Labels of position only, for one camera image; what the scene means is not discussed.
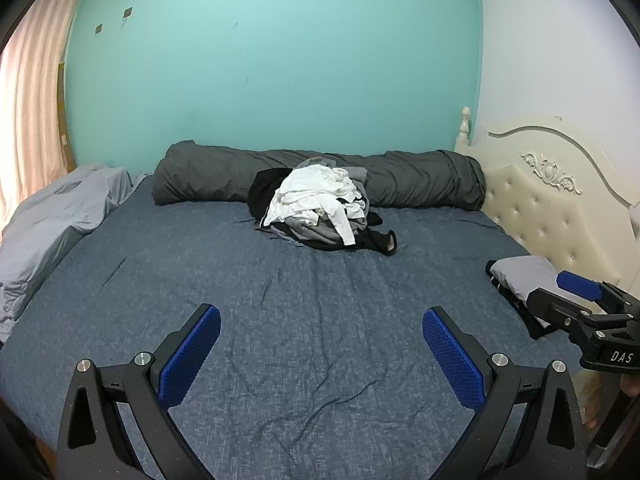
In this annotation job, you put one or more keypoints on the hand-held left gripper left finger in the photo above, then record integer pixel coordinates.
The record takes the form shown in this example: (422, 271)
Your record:
(192, 355)

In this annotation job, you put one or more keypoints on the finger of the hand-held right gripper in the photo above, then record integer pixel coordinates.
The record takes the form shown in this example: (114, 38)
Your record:
(547, 302)
(580, 285)

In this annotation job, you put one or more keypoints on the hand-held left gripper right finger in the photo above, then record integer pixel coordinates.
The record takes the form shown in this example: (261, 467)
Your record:
(450, 355)

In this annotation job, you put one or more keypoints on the person's right hand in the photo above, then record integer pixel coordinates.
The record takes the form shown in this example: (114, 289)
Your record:
(631, 386)

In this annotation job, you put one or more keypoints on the folded black garment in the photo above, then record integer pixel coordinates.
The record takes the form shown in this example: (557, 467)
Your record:
(530, 320)

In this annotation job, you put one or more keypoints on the folded grey garment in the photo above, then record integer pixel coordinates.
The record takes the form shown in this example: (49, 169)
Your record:
(525, 275)

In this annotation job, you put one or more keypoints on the cream tufted headboard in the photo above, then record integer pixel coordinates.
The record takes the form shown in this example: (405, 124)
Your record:
(550, 200)

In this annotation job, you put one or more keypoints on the bed with blue sheet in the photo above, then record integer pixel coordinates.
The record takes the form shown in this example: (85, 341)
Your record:
(300, 310)

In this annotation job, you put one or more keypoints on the grey knit sweater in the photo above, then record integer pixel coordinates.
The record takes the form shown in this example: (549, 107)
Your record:
(320, 232)

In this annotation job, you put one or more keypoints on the black and white garment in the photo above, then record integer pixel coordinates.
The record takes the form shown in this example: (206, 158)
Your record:
(352, 207)

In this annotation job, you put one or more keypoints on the light grey blanket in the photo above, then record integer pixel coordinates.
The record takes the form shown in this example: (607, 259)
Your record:
(50, 220)

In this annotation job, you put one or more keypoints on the crumpled white shirt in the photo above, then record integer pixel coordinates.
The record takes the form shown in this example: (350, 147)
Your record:
(310, 190)

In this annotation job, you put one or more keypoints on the pink curtain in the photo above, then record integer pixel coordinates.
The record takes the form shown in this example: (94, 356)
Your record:
(30, 85)

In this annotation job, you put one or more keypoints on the wooden window frame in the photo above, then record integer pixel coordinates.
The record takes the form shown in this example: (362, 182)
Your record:
(62, 125)

